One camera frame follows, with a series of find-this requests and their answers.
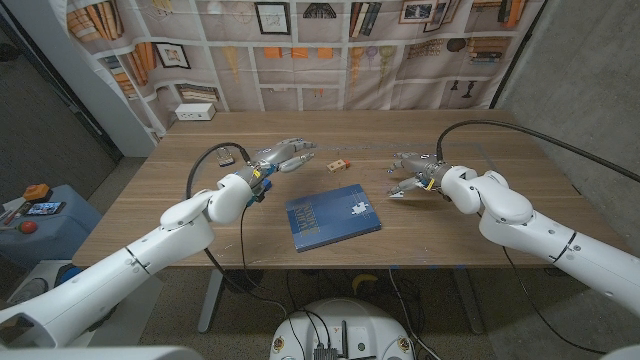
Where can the white puzzle piece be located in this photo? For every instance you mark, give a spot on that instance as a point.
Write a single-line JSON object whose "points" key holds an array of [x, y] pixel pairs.
{"points": [[360, 209], [396, 194]]}

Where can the printed bookshelf backdrop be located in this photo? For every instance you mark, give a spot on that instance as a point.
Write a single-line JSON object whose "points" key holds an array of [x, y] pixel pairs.
{"points": [[320, 70]]}

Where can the orange button box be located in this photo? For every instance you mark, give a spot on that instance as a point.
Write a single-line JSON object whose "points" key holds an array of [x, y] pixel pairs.
{"points": [[37, 192]]}

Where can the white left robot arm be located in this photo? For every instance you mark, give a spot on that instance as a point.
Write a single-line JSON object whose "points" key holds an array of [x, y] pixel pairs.
{"points": [[140, 260]]}

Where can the blue hardcover book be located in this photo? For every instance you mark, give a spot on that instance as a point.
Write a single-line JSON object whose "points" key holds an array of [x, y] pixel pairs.
{"points": [[325, 220]]}

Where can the grey metal table leg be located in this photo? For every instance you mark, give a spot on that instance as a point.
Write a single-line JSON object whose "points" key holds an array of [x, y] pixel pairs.
{"points": [[469, 305], [210, 305]]}

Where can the black round floor fan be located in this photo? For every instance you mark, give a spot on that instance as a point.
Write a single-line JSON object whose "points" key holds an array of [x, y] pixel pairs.
{"points": [[250, 280]]}

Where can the yellow object under table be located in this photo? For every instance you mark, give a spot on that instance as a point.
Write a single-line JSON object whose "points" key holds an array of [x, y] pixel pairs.
{"points": [[364, 280]]}

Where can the metal padlock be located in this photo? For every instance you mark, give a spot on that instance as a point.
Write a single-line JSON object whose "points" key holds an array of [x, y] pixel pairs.
{"points": [[225, 160]]}

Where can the black backdrop stand pole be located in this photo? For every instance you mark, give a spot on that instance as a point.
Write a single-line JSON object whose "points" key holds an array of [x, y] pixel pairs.
{"points": [[518, 55]]}

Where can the blue-grey cart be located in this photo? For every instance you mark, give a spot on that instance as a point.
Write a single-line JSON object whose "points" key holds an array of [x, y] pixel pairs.
{"points": [[60, 235]]}

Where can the white power outlet box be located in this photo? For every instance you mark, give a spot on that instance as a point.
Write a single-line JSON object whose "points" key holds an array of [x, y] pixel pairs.
{"points": [[195, 111]]}

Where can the white floor platform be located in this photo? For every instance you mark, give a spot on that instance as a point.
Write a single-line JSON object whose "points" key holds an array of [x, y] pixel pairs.
{"points": [[142, 315]]}

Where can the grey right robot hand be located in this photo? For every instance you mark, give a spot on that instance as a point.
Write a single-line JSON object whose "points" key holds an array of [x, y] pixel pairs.
{"points": [[422, 165]]}

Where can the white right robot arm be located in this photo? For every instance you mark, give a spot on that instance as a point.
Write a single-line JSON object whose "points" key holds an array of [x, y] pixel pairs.
{"points": [[540, 235]]}

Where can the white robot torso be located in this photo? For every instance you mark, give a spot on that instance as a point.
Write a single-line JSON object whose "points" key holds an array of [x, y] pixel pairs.
{"points": [[340, 330]]}

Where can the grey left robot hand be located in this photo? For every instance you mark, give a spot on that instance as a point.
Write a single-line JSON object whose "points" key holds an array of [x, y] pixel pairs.
{"points": [[277, 156]]}

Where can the wooden block with orange end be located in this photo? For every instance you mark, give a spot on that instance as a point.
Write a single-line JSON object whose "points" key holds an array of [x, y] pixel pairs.
{"points": [[338, 166]]}

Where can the smartphone with lit screen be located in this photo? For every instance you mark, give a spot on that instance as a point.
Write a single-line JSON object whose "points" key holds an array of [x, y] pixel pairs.
{"points": [[45, 208]]}

